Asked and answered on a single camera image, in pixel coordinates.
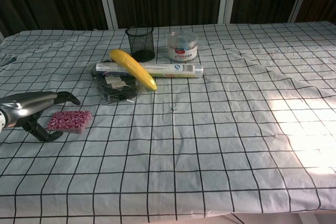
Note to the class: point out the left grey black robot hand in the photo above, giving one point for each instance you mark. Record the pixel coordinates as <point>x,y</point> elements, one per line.
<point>29,103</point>

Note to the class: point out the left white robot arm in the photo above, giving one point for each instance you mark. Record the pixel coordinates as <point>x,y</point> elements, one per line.
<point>2,120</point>

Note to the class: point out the clear bag of black items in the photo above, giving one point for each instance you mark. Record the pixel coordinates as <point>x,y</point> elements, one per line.
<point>118,89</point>

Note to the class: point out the yellow banana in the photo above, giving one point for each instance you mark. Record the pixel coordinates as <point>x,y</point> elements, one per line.
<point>136,70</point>

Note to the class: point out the black mesh pen holder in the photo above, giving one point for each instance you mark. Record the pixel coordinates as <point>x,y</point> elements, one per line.
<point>141,43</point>

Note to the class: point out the white plastic bag roll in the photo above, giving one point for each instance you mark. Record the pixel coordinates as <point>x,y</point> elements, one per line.
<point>173,70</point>

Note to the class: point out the white black grid tablecloth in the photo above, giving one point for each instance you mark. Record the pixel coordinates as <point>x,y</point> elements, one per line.
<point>183,142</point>

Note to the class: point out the clear round plastic jar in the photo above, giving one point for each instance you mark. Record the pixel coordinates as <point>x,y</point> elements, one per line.
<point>182,48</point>

